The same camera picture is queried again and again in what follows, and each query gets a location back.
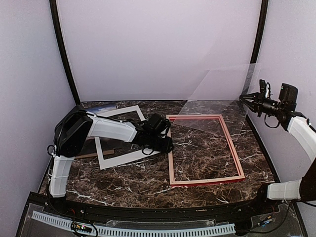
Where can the white photo mat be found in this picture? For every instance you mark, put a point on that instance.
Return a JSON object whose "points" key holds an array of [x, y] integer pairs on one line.
{"points": [[126, 158]]}

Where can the white slotted cable duct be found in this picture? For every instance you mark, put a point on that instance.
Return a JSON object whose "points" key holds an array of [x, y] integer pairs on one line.
{"points": [[134, 230]]}

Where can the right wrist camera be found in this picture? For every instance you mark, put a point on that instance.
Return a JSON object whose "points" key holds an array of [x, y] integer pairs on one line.
{"points": [[288, 96]]}

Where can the landscape photo print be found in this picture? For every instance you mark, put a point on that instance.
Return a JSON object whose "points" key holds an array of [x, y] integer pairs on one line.
{"points": [[102, 108]]}

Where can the clear acrylic sheet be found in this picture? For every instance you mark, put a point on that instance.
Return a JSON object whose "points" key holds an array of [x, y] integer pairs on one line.
{"points": [[218, 93]]}

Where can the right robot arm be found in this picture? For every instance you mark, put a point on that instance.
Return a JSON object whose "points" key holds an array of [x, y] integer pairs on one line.
{"points": [[302, 136]]}

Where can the red wooden picture frame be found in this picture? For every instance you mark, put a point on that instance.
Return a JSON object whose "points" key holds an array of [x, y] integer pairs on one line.
{"points": [[213, 181]]}

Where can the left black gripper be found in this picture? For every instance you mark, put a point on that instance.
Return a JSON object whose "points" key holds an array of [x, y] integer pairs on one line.
{"points": [[166, 148]]}

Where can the black corner post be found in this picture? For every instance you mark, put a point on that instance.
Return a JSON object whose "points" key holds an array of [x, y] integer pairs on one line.
{"points": [[259, 31], [62, 50]]}

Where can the left black corner post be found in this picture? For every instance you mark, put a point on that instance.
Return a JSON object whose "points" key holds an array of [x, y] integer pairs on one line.
{"points": [[62, 50]]}

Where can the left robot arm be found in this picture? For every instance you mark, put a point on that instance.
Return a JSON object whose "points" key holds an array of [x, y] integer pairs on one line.
{"points": [[71, 133]]}

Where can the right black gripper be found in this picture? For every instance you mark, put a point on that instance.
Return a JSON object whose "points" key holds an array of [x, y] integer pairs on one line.
{"points": [[256, 105]]}

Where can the right black corner post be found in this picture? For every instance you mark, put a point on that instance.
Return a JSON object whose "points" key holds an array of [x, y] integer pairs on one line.
{"points": [[259, 31]]}

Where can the black front rail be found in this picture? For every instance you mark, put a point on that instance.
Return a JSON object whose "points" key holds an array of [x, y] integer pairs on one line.
{"points": [[234, 212]]}

